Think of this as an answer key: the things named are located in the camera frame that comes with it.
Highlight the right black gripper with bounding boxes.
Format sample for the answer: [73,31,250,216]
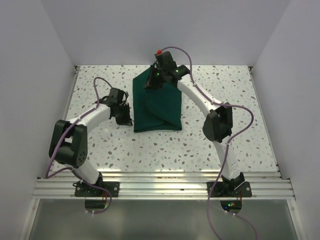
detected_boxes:
[144,64,167,90]

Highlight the green surgical cloth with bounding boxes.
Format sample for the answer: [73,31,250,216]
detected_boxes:
[132,67,182,133]

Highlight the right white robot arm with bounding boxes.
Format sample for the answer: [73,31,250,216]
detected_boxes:
[144,50,245,197]

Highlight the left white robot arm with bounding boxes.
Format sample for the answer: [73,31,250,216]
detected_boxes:
[48,88,133,197]

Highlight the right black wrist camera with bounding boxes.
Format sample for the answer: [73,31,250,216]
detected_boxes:
[155,50,177,71]

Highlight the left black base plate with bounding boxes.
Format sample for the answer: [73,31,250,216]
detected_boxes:
[72,180,120,198]

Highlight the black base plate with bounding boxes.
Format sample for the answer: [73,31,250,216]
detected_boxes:
[206,181,253,198]
[72,180,120,198]

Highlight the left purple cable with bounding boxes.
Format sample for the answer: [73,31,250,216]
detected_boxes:
[44,76,115,215]

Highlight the aluminium rail frame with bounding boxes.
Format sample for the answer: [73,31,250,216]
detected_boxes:
[20,65,304,240]

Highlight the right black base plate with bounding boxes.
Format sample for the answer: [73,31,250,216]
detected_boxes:
[206,181,253,198]

